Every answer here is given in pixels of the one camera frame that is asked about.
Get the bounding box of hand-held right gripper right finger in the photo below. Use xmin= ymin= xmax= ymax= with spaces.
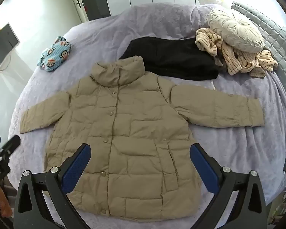
xmin=190 ymin=143 xmax=268 ymax=229

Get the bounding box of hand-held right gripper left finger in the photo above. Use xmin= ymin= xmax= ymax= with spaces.
xmin=13 ymin=143 xmax=91 ymax=229

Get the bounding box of beige puffer jacket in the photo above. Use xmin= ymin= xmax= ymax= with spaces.
xmin=19 ymin=55 xmax=264 ymax=222

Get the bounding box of lilac plush blanket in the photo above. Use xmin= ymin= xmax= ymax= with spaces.
xmin=8 ymin=3 xmax=286 ymax=229

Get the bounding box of blue cartoon print cloth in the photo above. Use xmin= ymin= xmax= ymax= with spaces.
xmin=36 ymin=36 xmax=72 ymax=72

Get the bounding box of striped beige garment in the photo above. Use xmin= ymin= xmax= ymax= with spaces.
xmin=195 ymin=28 xmax=279 ymax=79

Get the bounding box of black fleece garment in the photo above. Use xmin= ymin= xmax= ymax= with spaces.
xmin=119 ymin=36 xmax=220 ymax=81

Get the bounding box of cream round pleated pillow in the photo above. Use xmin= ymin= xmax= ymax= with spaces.
xmin=208 ymin=8 xmax=265 ymax=53

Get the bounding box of grey quilted headboard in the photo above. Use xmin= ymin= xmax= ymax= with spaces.
xmin=231 ymin=0 xmax=286 ymax=77

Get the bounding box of white door with handle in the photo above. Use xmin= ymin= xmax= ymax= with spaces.
xmin=67 ymin=0 xmax=90 ymax=23

